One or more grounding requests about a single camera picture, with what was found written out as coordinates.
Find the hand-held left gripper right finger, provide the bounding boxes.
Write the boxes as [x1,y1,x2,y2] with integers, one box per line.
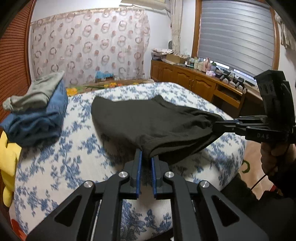
[151,155,270,241]

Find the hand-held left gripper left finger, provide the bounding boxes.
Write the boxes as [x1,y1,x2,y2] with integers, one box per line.
[25,148,143,241]

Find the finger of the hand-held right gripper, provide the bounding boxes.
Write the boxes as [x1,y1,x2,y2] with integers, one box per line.
[211,120,269,138]
[228,115,270,124]

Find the black pants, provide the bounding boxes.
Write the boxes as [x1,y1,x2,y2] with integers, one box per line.
[91,95,223,167]

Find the person's right forearm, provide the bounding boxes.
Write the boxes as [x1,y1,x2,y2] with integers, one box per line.
[221,173,296,241]

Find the folded grey pants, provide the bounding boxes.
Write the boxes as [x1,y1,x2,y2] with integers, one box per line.
[2,71,65,114]

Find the person's right hand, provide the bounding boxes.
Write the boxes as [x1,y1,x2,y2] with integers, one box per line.
[260,140,290,182]

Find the black hand-held devices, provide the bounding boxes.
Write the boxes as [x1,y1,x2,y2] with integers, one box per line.
[220,71,246,90]

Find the wooden sideboard cabinet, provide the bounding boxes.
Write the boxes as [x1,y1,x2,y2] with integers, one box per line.
[150,59,264,109]

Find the row of toiletry bottles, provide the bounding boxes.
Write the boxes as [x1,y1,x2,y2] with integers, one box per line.
[185,56,217,72]

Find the floral blue white bed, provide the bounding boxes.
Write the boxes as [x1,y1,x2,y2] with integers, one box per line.
[9,82,247,241]

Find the hanging beige cloth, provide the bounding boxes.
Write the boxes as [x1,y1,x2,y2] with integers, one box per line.
[275,11,296,50]

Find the grey window blind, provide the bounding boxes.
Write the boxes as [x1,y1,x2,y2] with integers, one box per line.
[196,0,275,75]

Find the open cardboard box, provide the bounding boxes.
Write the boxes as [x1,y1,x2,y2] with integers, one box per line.
[165,54,188,64]

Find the stack of printed papers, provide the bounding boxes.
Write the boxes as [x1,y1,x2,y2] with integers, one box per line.
[151,48,174,61]

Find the blue cloth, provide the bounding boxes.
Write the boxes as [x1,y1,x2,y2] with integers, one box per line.
[95,71,114,79]

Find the beige floral drape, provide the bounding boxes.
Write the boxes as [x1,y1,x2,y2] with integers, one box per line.
[168,0,184,56]

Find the folded blue jeans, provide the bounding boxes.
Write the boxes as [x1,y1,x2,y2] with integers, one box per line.
[0,80,68,147]

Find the yellow pillow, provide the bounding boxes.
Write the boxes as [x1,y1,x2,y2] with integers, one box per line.
[0,132,22,207]

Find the circle pattern sheer curtain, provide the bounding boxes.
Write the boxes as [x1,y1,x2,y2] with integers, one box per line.
[30,7,151,86]

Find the beige air conditioner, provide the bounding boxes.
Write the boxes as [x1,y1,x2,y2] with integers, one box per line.
[120,0,167,9]

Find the brown louvred wardrobe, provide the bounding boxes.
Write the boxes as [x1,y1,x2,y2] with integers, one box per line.
[0,0,38,126]

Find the wooden window frame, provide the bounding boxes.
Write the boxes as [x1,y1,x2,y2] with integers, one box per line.
[191,0,282,77]

